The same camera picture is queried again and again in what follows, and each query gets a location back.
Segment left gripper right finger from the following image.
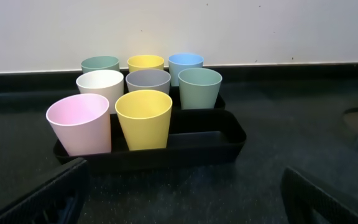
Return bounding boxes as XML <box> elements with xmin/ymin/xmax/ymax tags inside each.
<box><xmin>279</xmin><ymin>166</ymin><xmax>358</xmax><ymax>224</ymax></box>

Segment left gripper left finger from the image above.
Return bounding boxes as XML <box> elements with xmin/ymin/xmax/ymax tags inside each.
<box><xmin>0</xmin><ymin>157</ymin><xmax>91</xmax><ymax>224</ymax></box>

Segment pink cup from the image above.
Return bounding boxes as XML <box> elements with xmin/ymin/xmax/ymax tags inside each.
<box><xmin>45</xmin><ymin>93</ymin><xmax>112</xmax><ymax>157</ymax></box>

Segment yellow cup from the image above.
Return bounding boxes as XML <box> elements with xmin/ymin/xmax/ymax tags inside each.
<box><xmin>126</xmin><ymin>54</ymin><xmax>165</xmax><ymax>73</ymax></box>
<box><xmin>114</xmin><ymin>89</ymin><xmax>173</xmax><ymax>152</ymax></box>

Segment black tray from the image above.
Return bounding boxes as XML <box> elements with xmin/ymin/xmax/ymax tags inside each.
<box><xmin>52</xmin><ymin>66</ymin><xmax>248</xmax><ymax>174</ymax></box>

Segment white cup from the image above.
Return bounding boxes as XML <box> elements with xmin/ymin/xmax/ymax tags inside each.
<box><xmin>75</xmin><ymin>68</ymin><xmax>125</xmax><ymax>114</ymax></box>

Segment green cup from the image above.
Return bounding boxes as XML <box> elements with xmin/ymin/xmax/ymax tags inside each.
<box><xmin>80</xmin><ymin>55</ymin><xmax>121</xmax><ymax>74</ymax></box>
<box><xmin>177</xmin><ymin>67</ymin><xmax>223</xmax><ymax>111</ymax></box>

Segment grey cup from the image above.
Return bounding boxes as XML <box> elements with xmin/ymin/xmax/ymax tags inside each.
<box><xmin>125</xmin><ymin>68</ymin><xmax>172</xmax><ymax>95</ymax></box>

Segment blue cup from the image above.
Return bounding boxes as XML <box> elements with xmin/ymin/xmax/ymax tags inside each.
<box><xmin>167</xmin><ymin>52</ymin><xmax>205</xmax><ymax>87</ymax></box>

